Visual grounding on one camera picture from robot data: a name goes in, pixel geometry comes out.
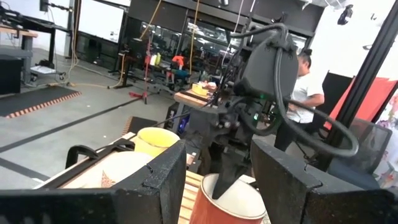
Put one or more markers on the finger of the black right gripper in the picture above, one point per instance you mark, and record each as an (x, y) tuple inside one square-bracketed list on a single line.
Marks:
[(230, 171), (207, 161)]

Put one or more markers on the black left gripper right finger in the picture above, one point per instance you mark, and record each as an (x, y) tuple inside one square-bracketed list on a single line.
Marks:
[(326, 208)]

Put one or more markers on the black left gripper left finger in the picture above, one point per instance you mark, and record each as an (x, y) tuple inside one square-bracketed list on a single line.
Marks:
[(93, 207)]

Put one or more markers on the orange mug white inside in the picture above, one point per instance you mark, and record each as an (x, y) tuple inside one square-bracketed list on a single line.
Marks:
[(217, 211)]

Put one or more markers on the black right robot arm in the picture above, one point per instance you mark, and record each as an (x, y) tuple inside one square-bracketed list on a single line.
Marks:
[(261, 68)]

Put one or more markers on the wooden work table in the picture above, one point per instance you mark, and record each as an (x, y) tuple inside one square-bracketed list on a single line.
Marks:
[(191, 99)]

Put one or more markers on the yellow bowl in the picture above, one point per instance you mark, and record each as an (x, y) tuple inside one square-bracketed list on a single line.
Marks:
[(200, 89)]

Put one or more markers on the wooden slatted board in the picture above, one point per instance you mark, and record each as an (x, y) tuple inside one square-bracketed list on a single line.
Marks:
[(189, 193)]

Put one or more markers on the yellow mug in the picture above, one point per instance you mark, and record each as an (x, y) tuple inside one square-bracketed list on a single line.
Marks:
[(154, 141)]

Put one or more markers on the black floor mat orange edge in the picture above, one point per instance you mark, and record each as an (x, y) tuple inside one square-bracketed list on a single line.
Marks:
[(34, 99), (140, 124)]

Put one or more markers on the black mesh office chair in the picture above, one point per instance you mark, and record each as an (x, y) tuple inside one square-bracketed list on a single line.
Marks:
[(367, 152)]

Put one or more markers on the red tripod stand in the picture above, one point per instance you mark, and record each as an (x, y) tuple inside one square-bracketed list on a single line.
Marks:
[(144, 81)]

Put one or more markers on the person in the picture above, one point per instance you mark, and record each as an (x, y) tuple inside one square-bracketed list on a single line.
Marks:
[(306, 93)]

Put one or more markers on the red cloth panel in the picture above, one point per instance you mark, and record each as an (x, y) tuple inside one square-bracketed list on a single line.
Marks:
[(373, 99)]

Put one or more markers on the black cabinet box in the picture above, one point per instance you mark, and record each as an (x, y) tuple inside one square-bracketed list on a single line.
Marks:
[(11, 74)]

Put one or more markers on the grey desk with wooden top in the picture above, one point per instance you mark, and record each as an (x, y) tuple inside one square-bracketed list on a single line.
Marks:
[(21, 37)]

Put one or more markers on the black metal frame post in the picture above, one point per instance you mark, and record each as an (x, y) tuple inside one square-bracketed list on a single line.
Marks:
[(363, 81)]

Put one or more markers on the black hanging camera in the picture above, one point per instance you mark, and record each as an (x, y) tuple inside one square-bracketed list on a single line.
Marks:
[(345, 15)]

